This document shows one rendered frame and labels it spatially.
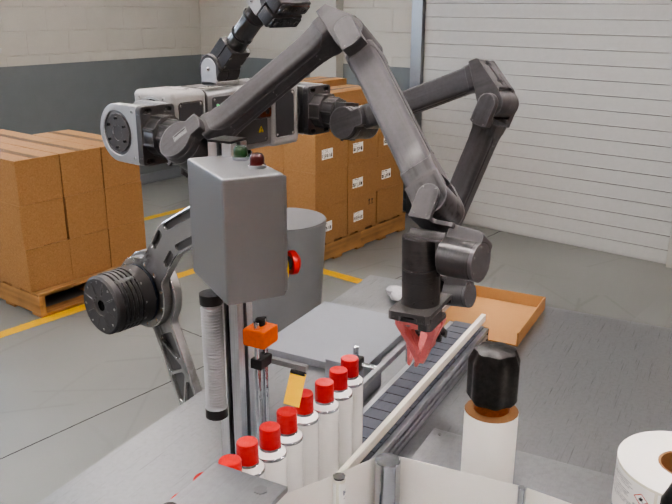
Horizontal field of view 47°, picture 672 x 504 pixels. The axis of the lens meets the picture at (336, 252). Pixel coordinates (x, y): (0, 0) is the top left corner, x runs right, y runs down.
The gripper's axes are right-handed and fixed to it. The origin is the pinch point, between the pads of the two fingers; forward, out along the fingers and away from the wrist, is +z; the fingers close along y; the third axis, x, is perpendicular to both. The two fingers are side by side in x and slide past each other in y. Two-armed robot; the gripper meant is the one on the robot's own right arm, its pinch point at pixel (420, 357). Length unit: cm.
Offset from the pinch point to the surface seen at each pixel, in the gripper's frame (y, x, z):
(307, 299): 225, 151, 94
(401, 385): 44, 22, 31
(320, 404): 2.0, 18.9, 13.6
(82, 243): 213, 296, 78
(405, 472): -8.7, -1.3, 14.8
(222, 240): -15.8, 24.0, -20.2
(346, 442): 7.6, 16.9, 23.5
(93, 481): -10, 63, 34
